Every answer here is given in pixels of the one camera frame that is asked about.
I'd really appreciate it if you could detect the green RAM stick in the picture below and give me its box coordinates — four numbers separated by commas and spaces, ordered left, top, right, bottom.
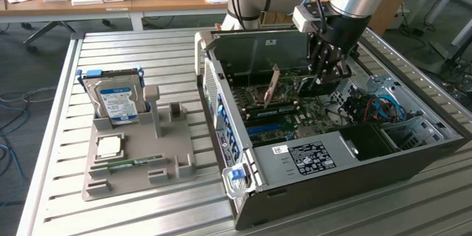
90, 155, 166, 169

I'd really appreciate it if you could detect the blue expansion slot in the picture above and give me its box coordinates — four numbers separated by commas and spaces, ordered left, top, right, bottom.
248, 123, 286, 135

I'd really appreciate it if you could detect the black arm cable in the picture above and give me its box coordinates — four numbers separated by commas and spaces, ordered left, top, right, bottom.
311, 0, 331, 34

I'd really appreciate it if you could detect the open black PC case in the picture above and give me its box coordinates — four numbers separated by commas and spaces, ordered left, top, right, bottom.
194, 27, 471, 231

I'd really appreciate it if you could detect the red disk wire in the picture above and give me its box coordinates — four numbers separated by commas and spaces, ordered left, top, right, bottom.
363, 98, 388, 122

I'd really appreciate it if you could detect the installed RAM stick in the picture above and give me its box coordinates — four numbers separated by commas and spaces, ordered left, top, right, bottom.
246, 104, 296, 118

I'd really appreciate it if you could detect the brown wooden cabinet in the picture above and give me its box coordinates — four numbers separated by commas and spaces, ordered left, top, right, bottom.
368, 0, 424, 35

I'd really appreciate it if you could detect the blue floor cable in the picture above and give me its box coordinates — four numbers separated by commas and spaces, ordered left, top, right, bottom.
0, 102, 30, 208

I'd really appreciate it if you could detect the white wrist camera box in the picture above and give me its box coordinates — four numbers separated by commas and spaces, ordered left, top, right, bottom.
292, 3, 326, 33

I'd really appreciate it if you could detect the graphics card with metal bracket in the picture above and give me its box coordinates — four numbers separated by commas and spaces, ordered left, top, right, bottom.
262, 64, 350, 109

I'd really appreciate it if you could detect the green motherboard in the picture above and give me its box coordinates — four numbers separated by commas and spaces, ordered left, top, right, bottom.
231, 75, 356, 148

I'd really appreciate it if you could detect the grey parts rack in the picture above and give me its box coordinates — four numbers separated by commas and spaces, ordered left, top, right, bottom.
82, 85, 199, 202

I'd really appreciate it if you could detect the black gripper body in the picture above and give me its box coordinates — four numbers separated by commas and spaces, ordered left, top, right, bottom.
316, 14, 372, 55

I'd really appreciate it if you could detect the silver CPU chip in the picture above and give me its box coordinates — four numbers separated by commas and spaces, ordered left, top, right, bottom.
95, 136, 126, 159

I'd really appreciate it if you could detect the grey power supply unit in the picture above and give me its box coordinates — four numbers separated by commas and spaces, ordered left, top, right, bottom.
252, 132, 362, 187

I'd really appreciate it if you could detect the blue case latch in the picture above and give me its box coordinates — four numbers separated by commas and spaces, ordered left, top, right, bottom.
227, 164, 247, 183

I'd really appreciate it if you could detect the silver disk bay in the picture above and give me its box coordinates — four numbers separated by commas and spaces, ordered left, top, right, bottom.
379, 116, 446, 151

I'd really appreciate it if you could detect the blue disk wire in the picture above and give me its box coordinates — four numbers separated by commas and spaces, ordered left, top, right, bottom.
371, 94, 407, 124

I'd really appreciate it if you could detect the hard disk in blue carrier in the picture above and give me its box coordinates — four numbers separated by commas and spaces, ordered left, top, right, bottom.
76, 65, 147, 126

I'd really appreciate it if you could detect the white floor cable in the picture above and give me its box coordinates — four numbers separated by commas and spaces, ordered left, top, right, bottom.
0, 86, 58, 103

